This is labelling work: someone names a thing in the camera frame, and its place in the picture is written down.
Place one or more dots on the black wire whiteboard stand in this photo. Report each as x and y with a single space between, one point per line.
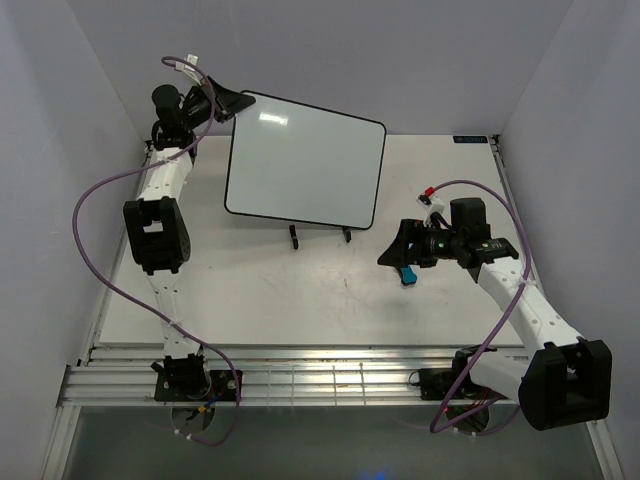
316 232

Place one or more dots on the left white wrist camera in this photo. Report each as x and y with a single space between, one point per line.
188 69

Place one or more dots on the aluminium rail frame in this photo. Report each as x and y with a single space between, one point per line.
324 325

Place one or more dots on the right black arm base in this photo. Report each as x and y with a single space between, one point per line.
434 383

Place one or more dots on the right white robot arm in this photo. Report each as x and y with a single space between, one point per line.
567 378

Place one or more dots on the white whiteboard black frame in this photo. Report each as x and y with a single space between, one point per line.
303 163

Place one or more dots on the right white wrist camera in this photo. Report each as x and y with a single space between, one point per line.
433 207

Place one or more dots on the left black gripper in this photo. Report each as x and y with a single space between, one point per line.
227 102

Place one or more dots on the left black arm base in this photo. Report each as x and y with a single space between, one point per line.
189 379

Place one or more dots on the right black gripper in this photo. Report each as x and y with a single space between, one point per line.
400 255

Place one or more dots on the right blue corner label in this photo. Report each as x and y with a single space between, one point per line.
470 139

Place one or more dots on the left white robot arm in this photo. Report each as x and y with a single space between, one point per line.
157 233

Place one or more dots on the blue whiteboard eraser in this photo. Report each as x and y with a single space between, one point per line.
407 276

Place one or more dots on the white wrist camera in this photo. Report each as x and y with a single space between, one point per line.
433 207
188 69

